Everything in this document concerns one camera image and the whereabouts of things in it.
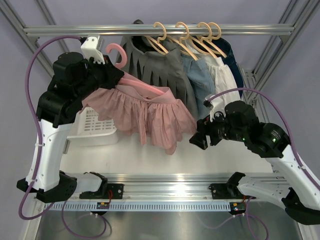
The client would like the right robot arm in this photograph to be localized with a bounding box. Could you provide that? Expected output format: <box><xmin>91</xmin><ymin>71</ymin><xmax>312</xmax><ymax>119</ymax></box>
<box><xmin>189</xmin><ymin>100</ymin><xmax>320</xmax><ymax>225</ymax></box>

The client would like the dark navy skirt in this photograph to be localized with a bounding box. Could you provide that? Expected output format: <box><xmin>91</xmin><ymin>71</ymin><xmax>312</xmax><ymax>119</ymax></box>
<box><xmin>212</xmin><ymin>37</ymin><xmax>244</xmax><ymax>88</ymax></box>

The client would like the grey pleated skirt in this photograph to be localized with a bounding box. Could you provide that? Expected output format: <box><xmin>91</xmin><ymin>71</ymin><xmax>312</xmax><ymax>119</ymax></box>
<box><xmin>120</xmin><ymin>36</ymin><xmax>199</xmax><ymax>119</ymax></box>

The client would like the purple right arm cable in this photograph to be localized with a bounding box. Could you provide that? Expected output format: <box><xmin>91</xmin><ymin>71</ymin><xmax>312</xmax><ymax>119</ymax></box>
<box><xmin>208</xmin><ymin>87</ymin><xmax>320</xmax><ymax>191</ymax></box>

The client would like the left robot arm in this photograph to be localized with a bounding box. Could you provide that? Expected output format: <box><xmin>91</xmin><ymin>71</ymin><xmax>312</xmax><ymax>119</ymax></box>
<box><xmin>16</xmin><ymin>52</ymin><xmax>124</xmax><ymax>203</ymax></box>

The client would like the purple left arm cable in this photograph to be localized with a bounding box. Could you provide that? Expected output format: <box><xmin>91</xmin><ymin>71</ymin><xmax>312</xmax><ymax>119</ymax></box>
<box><xmin>18</xmin><ymin>35</ymin><xmax>83</xmax><ymax>221</ymax></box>

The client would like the aluminium hanging rail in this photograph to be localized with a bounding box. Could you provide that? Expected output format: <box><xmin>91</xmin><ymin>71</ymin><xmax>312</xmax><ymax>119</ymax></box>
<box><xmin>23</xmin><ymin>23</ymin><xmax>295</xmax><ymax>38</ymax></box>

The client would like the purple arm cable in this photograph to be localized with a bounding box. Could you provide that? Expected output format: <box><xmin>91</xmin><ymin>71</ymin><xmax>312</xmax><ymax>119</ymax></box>
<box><xmin>208</xmin><ymin>87</ymin><xmax>320</xmax><ymax>191</ymax></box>
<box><xmin>18</xmin><ymin>35</ymin><xmax>83</xmax><ymax>221</ymax></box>

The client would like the white plastic basket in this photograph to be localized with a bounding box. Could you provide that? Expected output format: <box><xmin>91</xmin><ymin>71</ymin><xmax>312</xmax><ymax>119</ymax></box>
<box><xmin>67</xmin><ymin>107</ymin><xmax>119</xmax><ymax>147</ymax></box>

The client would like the pink plastic hanger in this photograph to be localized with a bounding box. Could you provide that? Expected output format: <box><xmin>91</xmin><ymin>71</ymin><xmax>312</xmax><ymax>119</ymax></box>
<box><xmin>105</xmin><ymin>43</ymin><xmax>164</xmax><ymax>96</ymax></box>

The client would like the pink ruffled skirt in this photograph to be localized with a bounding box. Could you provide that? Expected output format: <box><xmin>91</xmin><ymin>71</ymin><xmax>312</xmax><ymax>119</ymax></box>
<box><xmin>82</xmin><ymin>84</ymin><xmax>196</xmax><ymax>155</ymax></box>

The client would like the aluminium frame strut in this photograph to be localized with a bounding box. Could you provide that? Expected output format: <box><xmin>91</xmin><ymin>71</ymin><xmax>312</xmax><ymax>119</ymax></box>
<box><xmin>241</xmin><ymin>0</ymin><xmax>320</xmax><ymax>91</ymax></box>
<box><xmin>0</xmin><ymin>0</ymin><xmax>68</xmax><ymax>92</ymax></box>

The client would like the white pleated skirt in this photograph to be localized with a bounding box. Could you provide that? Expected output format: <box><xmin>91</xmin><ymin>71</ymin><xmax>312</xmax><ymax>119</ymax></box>
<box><xmin>203</xmin><ymin>55</ymin><xmax>237</xmax><ymax>94</ymax></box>

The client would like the aluminium frame strut right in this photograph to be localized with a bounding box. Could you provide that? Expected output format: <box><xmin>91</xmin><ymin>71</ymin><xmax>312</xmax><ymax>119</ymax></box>
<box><xmin>241</xmin><ymin>0</ymin><xmax>320</xmax><ymax>91</ymax></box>

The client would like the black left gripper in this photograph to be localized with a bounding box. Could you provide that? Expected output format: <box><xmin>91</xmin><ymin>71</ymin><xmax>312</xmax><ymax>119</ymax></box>
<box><xmin>74</xmin><ymin>53</ymin><xmax>124</xmax><ymax>101</ymax></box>

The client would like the white slotted cable duct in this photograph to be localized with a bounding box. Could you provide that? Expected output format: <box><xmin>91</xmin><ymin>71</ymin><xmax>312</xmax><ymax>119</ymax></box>
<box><xmin>50</xmin><ymin>201</ymin><xmax>231</xmax><ymax>212</ymax></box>

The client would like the aluminium frame strut left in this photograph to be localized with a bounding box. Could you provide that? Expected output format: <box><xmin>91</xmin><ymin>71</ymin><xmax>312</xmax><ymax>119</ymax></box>
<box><xmin>0</xmin><ymin>0</ymin><xmax>68</xmax><ymax>92</ymax></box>

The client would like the light blue denim skirt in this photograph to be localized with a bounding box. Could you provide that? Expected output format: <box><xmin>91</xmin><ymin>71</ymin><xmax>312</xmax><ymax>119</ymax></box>
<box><xmin>181</xmin><ymin>54</ymin><xmax>216</xmax><ymax>119</ymax></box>

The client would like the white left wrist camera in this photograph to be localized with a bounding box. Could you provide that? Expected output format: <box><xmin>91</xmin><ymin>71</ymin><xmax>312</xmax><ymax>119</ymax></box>
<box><xmin>80</xmin><ymin>34</ymin><xmax>105</xmax><ymax>65</ymax></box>

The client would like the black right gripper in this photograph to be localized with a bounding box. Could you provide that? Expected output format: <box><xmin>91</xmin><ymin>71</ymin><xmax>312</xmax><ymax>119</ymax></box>
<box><xmin>190</xmin><ymin>108</ymin><xmax>248</xmax><ymax>150</ymax></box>

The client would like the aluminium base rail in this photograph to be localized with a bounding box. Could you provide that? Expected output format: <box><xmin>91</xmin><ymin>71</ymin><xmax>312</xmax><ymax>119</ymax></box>
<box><xmin>67</xmin><ymin>173</ymin><xmax>286</xmax><ymax>201</ymax></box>

